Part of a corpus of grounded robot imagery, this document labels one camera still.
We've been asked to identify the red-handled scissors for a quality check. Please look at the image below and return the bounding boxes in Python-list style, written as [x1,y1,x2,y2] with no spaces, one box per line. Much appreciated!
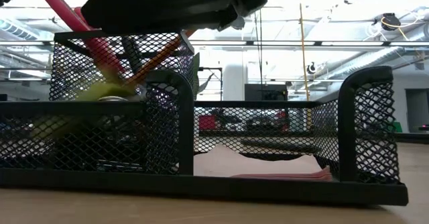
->
[29,0,127,80]

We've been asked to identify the black mesh desk organizer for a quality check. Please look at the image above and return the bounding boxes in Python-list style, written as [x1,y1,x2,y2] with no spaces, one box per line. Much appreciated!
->
[0,31,410,207]

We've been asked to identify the black ceiling cable reel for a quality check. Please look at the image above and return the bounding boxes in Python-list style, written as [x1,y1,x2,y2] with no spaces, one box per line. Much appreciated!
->
[372,11,408,34]

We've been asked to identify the round dark ceiling fixture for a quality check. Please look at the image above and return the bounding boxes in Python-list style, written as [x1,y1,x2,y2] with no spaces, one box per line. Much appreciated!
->
[231,15,246,30]

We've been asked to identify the distant black box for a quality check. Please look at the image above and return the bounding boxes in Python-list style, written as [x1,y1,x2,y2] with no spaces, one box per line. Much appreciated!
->
[244,84,288,101]

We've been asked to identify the black pen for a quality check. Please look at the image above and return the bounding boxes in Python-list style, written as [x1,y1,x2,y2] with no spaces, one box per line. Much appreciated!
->
[121,36,145,80]

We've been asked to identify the orange pencil with eraser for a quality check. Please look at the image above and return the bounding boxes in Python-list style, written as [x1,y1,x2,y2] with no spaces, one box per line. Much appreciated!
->
[123,29,197,87]

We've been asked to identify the pink sticky note pad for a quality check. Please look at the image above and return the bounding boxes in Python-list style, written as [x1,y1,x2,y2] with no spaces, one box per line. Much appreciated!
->
[193,144,333,182]

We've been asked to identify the yellow cable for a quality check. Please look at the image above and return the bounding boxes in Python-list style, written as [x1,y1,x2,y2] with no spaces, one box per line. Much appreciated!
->
[297,0,312,131]

